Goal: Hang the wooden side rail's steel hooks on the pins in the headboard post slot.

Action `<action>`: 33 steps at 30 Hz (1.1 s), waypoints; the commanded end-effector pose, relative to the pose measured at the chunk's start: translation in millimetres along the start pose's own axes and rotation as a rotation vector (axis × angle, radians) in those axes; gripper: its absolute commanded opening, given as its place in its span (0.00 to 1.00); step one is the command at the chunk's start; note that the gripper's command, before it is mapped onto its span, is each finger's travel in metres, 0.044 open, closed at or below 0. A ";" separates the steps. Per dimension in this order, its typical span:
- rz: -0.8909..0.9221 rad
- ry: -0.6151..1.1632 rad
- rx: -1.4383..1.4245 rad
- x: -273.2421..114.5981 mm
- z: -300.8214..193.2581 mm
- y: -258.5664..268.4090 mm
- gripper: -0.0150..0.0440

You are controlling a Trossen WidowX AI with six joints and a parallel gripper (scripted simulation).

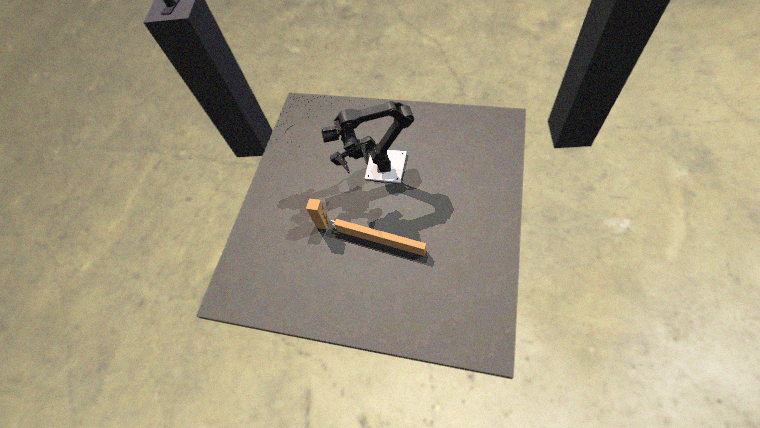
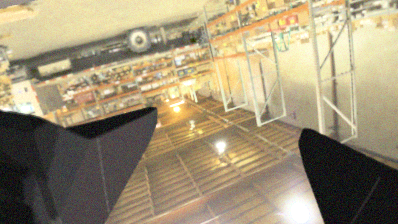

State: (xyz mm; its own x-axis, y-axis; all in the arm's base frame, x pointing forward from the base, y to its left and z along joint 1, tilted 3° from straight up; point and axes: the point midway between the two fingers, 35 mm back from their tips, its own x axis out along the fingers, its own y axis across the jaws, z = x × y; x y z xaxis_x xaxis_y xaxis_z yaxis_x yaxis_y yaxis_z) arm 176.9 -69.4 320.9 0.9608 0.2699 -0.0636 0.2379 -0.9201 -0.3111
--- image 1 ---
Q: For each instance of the tan wooden board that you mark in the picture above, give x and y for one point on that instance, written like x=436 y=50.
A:
x=380 y=237

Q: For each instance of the orange wooden block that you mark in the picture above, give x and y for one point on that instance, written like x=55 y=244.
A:
x=317 y=213

